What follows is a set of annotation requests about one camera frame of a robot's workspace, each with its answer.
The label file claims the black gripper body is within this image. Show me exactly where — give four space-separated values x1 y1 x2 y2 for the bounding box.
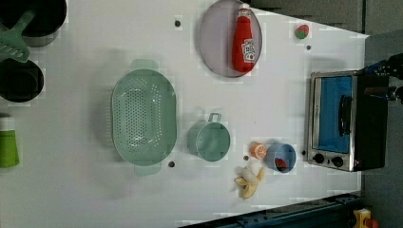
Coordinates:
364 53 403 101

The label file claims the silver black toaster oven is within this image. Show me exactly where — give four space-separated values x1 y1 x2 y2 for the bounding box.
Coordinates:
306 71 389 172

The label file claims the toy strawberry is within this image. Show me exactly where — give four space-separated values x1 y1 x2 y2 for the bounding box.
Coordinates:
295 25 310 40

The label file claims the blue cup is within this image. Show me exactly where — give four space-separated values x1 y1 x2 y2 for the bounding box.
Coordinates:
265 143 297 173

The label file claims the red toy in cup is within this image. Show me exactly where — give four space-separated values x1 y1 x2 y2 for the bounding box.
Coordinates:
275 159 287 172

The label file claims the red ketchup bottle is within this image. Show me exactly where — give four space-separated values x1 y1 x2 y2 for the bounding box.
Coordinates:
232 4 256 73

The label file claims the yellow red clamp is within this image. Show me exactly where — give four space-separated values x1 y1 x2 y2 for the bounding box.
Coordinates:
353 208 379 228

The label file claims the toy orange slice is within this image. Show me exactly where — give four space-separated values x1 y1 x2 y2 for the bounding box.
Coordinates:
250 142 267 160

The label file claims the grey round plate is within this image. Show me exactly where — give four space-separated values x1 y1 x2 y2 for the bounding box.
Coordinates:
198 0 262 78

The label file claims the toy peeled banana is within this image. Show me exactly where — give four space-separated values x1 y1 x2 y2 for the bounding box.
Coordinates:
234 166 265 200

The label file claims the green measuring cup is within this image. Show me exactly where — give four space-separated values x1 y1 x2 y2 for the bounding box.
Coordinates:
187 113 231 162

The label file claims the green plastic colander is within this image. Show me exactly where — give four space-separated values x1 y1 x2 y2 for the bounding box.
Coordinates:
110 59 177 177

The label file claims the steel pot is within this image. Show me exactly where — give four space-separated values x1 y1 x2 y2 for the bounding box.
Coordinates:
0 0 67 48

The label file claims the black round pot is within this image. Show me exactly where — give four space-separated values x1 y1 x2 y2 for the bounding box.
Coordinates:
0 59 45 103

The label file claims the green slotted spatula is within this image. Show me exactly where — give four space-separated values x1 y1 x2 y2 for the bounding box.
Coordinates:
0 10 35 63

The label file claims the blue metal table frame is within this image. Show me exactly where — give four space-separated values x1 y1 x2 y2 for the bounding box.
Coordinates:
182 194 363 228

